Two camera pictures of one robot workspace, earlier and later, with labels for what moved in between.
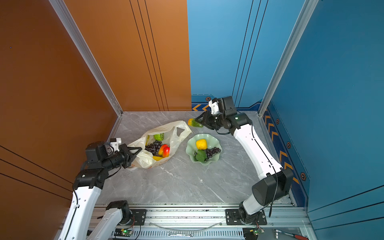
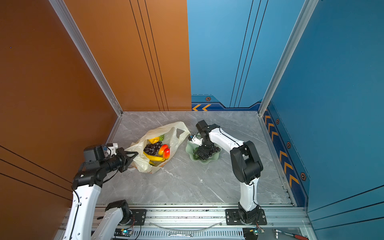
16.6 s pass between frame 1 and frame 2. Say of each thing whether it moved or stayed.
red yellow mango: stayed
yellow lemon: moved
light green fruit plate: stayed
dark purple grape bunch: stayed
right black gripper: moved
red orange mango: stayed
